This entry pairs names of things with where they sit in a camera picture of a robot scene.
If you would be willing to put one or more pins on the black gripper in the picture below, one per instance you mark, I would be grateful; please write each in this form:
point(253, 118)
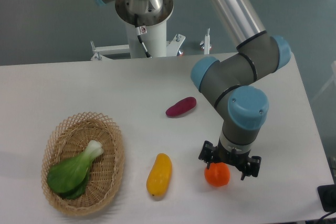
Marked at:
point(249, 166)

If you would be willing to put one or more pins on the orange tangerine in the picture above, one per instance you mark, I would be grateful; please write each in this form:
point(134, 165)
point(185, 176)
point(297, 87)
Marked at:
point(217, 174)

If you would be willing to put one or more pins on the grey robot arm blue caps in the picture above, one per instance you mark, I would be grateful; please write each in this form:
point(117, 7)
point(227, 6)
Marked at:
point(228, 84)

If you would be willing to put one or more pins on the purple sweet potato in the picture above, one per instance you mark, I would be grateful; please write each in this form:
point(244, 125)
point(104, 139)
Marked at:
point(181, 107)

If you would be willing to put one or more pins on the yellow mango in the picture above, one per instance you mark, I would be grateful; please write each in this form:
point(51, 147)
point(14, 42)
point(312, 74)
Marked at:
point(159, 178)

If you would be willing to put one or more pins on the black device at table edge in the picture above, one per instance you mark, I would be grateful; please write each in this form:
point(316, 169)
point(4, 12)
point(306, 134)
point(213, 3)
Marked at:
point(327, 197)

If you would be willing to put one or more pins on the woven bamboo basket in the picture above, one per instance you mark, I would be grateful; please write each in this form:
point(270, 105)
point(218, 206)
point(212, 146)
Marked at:
point(71, 137)

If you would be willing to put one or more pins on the green bok choy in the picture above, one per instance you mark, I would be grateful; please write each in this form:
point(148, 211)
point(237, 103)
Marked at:
point(70, 177)

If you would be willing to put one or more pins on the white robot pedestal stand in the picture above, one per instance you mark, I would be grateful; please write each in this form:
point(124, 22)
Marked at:
point(146, 27)

